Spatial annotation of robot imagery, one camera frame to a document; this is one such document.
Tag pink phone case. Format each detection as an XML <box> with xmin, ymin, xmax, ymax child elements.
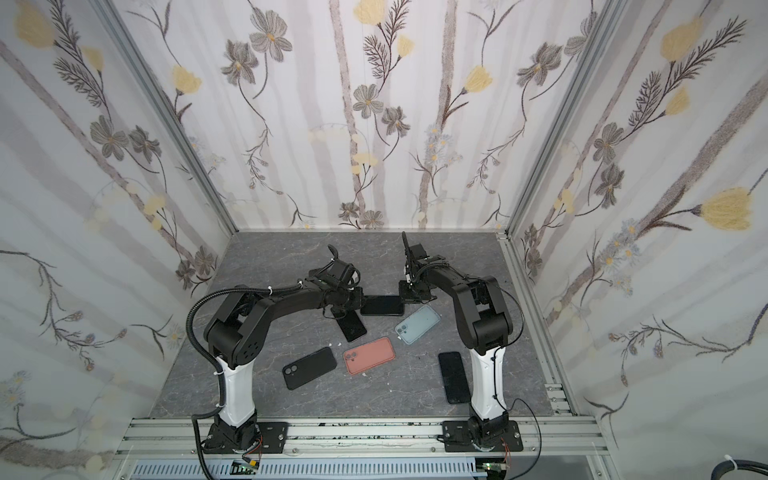
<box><xmin>343</xmin><ymin>337</ymin><xmax>395</xmax><ymax>375</ymax></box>

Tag light green phone case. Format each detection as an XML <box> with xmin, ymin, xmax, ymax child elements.
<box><xmin>395</xmin><ymin>305</ymin><xmax>441</xmax><ymax>345</ymax></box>

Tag white vented cable duct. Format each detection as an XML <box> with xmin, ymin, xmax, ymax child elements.
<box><xmin>120</xmin><ymin>457</ymin><xmax>487</xmax><ymax>479</ymax></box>

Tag aluminium corner frame post left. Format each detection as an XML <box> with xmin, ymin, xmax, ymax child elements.
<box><xmin>89</xmin><ymin>0</ymin><xmax>239</xmax><ymax>236</ymax></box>

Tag purple-edged black phone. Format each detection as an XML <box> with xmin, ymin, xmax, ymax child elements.
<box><xmin>336</xmin><ymin>310</ymin><xmax>367</xmax><ymax>342</ymax></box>

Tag black phone case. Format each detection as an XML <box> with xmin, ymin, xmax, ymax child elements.
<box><xmin>282</xmin><ymin>347</ymin><xmax>337</xmax><ymax>390</ymax></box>
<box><xmin>359</xmin><ymin>295</ymin><xmax>405</xmax><ymax>316</ymax></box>

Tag aluminium corner frame post right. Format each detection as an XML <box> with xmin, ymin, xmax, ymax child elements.
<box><xmin>504</xmin><ymin>0</ymin><xmax>628</xmax><ymax>236</ymax></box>

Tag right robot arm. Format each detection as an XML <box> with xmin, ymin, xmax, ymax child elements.
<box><xmin>398</xmin><ymin>235</ymin><xmax>514</xmax><ymax>451</ymax></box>

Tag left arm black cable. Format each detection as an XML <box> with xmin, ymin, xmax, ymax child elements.
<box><xmin>184</xmin><ymin>284</ymin><xmax>301</xmax><ymax>480</ymax></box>

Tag black phone case front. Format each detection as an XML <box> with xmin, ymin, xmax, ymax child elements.
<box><xmin>282</xmin><ymin>347</ymin><xmax>337</xmax><ymax>390</ymax></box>

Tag aluminium corner frame post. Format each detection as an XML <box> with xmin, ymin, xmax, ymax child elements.
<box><xmin>504</xmin><ymin>0</ymin><xmax>628</xmax><ymax>236</ymax></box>
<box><xmin>89</xmin><ymin>0</ymin><xmax>239</xmax><ymax>236</ymax></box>

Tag black phone right front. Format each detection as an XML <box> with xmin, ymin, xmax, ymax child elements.
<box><xmin>438</xmin><ymin>351</ymin><xmax>471</xmax><ymax>405</ymax></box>

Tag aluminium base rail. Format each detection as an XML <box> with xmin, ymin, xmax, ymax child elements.
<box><xmin>115</xmin><ymin>416</ymin><xmax>611</xmax><ymax>460</ymax></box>

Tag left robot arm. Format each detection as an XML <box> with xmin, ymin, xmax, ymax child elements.
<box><xmin>186</xmin><ymin>259</ymin><xmax>363</xmax><ymax>454</ymax></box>

